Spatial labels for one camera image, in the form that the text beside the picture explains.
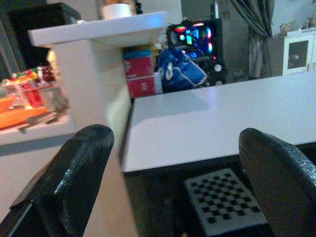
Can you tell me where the white pillar with shelf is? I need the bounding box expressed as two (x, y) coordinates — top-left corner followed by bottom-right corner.
(27, 10), (169, 151)

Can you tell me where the orange placemat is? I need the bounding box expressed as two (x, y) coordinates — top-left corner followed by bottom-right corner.
(0, 106), (49, 130)

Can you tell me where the red box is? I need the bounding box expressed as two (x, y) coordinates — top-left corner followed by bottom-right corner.
(122, 50), (156, 79)
(126, 76), (158, 99)

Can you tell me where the computer case with rgb lights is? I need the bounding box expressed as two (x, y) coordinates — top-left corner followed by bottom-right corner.
(167, 18), (227, 85)

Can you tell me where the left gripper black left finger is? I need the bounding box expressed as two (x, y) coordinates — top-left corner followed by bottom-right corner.
(0, 124), (115, 237)

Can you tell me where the dark cutlery piece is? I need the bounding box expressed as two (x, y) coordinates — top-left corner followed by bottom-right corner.
(18, 111), (68, 132)

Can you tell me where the black white checkerboard card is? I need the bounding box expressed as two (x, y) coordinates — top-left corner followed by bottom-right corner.
(183, 168), (270, 237)

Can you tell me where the blue bag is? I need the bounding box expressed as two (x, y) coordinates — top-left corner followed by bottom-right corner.
(157, 47), (208, 93)

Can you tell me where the white table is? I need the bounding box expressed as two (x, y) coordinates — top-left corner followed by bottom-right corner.
(0, 74), (78, 223)

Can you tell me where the white desk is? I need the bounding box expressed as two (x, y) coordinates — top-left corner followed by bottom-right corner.
(121, 71), (316, 173)

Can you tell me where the colourful snack bag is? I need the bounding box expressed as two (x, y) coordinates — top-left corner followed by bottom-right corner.
(1, 69), (40, 83)

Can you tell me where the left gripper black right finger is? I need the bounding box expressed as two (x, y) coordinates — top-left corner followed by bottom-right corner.
(238, 127), (316, 237)

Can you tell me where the orange plate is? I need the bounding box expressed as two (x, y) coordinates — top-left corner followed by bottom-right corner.
(0, 95), (17, 114)

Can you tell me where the red packet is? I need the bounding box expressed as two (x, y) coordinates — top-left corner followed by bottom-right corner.
(20, 82), (44, 109)

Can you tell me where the white glass door cabinet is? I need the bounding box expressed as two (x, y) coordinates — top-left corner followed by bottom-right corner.
(282, 29), (316, 76)

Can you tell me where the grey curtain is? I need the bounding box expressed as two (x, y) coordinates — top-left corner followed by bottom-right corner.
(229, 0), (275, 78)

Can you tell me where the black screen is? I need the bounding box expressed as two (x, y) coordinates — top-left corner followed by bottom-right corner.
(6, 2), (81, 70)

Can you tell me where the white round container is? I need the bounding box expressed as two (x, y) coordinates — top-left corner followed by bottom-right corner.
(101, 3), (133, 21)

